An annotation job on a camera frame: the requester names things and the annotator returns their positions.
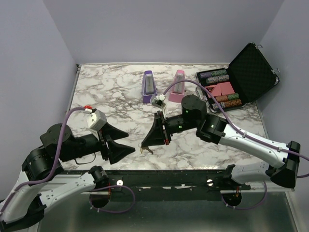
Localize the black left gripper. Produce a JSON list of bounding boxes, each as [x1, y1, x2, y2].
[[60, 122, 137, 164]]

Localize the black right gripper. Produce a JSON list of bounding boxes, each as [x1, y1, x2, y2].
[[141, 111, 198, 147]]

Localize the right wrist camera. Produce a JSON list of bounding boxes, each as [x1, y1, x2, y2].
[[150, 94, 167, 117]]

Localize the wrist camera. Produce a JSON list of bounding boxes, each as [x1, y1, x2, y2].
[[150, 94, 167, 117], [86, 109, 107, 132]]

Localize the red-backed card deck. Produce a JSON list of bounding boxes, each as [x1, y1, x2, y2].
[[205, 85, 222, 97]]

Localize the pink card deck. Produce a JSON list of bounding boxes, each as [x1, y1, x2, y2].
[[217, 82, 235, 95]]

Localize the pink metronome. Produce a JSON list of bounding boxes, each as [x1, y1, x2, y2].
[[169, 70, 185, 103]]

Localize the black poker chip case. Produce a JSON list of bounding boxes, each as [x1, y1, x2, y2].
[[196, 43, 280, 111]]

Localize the purple metronome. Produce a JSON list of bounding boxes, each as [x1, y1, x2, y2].
[[141, 70, 157, 103]]

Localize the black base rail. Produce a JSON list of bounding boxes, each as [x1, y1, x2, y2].
[[79, 169, 252, 203]]

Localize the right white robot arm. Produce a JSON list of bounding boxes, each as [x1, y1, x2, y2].
[[141, 95, 300, 189]]

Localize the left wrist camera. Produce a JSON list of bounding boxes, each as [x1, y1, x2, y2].
[[86, 109, 107, 132]]

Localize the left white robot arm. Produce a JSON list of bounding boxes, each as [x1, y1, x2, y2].
[[0, 123, 135, 232]]

